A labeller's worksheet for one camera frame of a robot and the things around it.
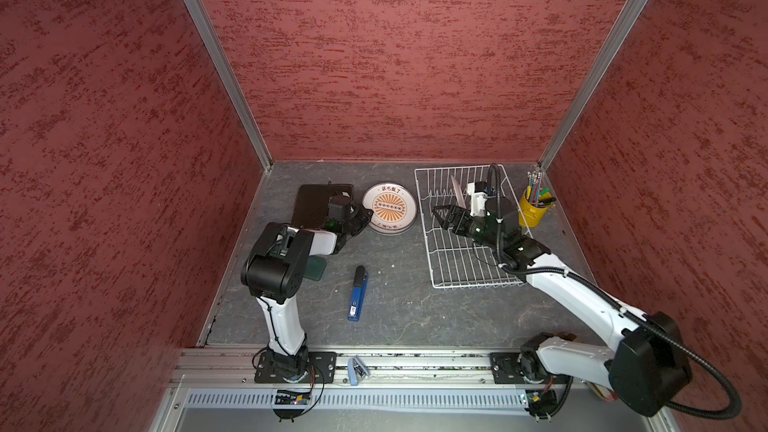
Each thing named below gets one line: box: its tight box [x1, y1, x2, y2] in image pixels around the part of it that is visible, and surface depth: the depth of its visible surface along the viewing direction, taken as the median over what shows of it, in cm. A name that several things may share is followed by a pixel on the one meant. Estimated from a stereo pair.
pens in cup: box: [526, 170, 556, 206], surface depth 99 cm
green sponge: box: [303, 255, 327, 281], surface depth 92 cm
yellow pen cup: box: [520, 188, 555, 227], surface depth 99 cm
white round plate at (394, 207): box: [362, 182, 418, 235], surface depth 103 cm
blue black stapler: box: [347, 265, 369, 322], surface depth 85 cm
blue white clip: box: [347, 357, 371, 386], surface depth 74 cm
